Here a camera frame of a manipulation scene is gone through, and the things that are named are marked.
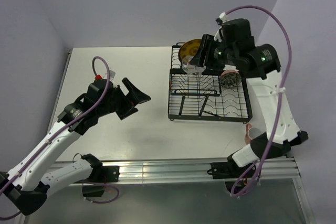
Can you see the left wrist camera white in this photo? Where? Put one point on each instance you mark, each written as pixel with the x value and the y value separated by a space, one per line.
pixel 108 75

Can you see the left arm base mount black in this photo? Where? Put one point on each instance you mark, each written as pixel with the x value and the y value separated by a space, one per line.
pixel 98 188

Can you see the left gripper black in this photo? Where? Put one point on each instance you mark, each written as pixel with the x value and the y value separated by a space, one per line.
pixel 136 96

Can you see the pink white mug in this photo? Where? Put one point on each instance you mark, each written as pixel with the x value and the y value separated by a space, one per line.
pixel 251 133

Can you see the yellow patterned plate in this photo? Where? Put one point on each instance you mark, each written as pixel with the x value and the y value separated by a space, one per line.
pixel 189 48

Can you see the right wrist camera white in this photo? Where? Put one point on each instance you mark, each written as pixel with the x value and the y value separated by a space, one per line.
pixel 219 35

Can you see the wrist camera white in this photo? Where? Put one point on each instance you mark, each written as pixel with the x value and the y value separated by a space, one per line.
pixel 108 75
pixel 219 35

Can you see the floral patterned bowl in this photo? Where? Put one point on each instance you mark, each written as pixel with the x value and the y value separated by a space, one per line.
pixel 229 79

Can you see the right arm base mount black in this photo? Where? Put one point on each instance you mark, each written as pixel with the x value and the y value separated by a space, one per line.
pixel 226 170

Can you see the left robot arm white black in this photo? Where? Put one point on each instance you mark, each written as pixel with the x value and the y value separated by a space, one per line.
pixel 29 184

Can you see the black wire dish rack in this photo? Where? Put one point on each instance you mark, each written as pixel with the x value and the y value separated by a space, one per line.
pixel 203 98

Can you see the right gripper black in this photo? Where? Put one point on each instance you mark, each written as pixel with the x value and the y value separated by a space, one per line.
pixel 207 44

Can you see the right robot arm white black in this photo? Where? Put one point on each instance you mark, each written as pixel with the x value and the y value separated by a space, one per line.
pixel 260 66

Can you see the clear glass cup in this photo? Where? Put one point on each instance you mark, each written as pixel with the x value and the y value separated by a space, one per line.
pixel 189 69

